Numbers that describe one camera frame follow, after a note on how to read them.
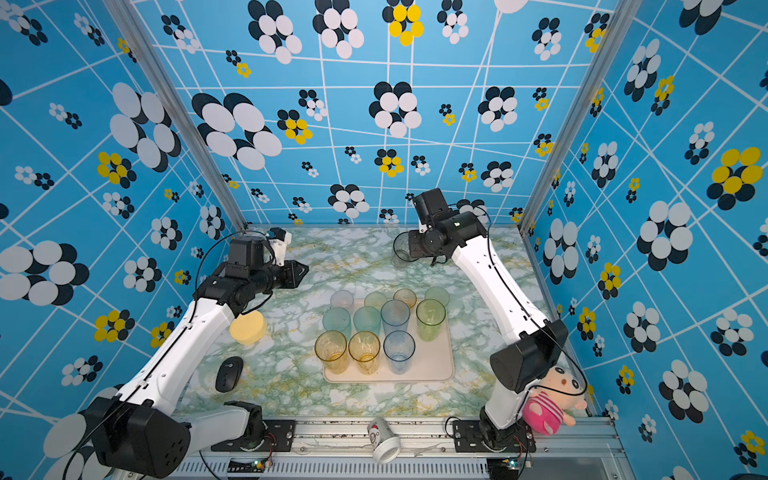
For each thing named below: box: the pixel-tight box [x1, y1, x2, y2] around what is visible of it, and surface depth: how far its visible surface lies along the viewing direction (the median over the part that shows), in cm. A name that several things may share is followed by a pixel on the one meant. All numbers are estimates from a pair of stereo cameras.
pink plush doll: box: [522, 364, 588, 436], surface depth 73 cm
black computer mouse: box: [215, 356, 244, 393], surface depth 84 cm
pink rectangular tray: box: [323, 298, 455, 383], surface depth 85 cm
